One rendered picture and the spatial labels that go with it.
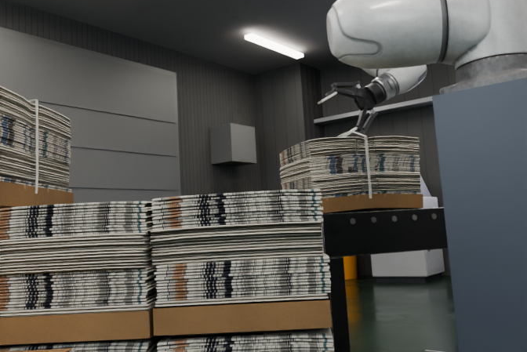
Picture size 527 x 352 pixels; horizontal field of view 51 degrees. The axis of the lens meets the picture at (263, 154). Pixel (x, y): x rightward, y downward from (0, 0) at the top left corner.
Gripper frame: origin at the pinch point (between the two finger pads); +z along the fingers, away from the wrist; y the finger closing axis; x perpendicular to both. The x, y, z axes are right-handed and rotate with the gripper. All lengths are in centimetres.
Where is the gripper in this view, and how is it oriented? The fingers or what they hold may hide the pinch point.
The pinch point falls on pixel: (332, 118)
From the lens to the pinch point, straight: 187.1
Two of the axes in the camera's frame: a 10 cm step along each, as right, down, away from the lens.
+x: -2.8, 1.6, 9.5
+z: -8.2, 4.8, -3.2
